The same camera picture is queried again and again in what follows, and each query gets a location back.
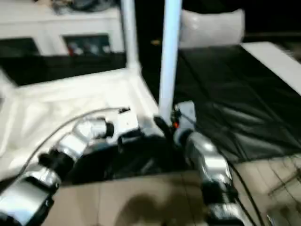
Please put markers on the white plastic table leg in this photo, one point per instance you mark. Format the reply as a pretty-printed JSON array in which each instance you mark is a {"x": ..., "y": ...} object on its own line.
[
  {"x": 169, "y": 58},
  {"x": 129, "y": 35},
  {"x": 5, "y": 80}
]

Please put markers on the white plastic table top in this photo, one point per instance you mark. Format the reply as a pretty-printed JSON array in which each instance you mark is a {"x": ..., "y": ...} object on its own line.
[{"x": 58, "y": 101}]

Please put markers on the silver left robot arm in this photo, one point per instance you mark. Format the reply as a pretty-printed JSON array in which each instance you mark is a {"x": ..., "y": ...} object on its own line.
[{"x": 58, "y": 150}]

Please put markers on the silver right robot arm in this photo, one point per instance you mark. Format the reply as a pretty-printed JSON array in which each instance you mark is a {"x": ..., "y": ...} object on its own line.
[{"x": 209, "y": 155}]

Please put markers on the black work mat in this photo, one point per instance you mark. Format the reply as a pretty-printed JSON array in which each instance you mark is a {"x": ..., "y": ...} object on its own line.
[{"x": 235, "y": 94}]

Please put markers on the grey cushion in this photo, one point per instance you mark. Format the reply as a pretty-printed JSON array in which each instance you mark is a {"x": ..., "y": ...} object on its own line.
[{"x": 211, "y": 28}]

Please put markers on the black furniture with gold label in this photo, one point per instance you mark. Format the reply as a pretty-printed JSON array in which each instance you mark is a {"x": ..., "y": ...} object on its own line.
[{"x": 150, "y": 23}]

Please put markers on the white flat board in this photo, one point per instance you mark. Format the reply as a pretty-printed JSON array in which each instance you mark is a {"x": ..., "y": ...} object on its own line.
[{"x": 275, "y": 63}]

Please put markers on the white sideboard with glass doors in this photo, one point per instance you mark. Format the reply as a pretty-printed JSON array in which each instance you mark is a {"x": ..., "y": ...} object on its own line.
[{"x": 58, "y": 23}]

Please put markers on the grey rounded bag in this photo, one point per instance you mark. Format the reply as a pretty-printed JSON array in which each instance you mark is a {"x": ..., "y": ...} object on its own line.
[{"x": 94, "y": 4}]

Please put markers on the dark clutter pile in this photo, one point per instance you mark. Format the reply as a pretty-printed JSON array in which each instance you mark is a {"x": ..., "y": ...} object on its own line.
[{"x": 60, "y": 9}]

